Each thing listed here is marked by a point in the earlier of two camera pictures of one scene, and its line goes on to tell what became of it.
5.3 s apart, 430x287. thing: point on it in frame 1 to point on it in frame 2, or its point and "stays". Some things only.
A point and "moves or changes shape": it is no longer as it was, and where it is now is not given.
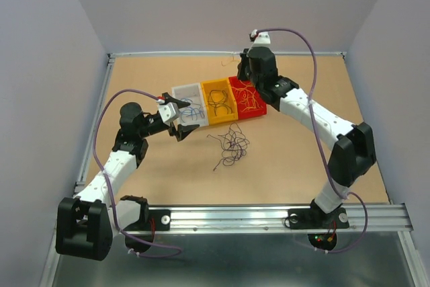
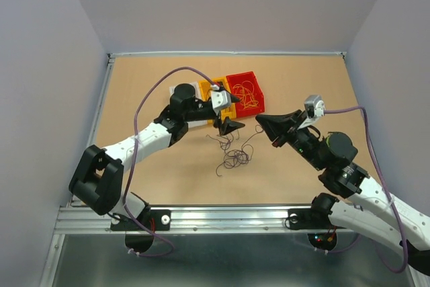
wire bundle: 235,145 moves or changes shape
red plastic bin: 249,102 stays
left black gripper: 183,131 to 229,126
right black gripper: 242,74 to 276,125
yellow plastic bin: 220,101 stays
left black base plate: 162,219 stays
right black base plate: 314,218 stays
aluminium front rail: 273,218 stays
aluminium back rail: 222,54 stays
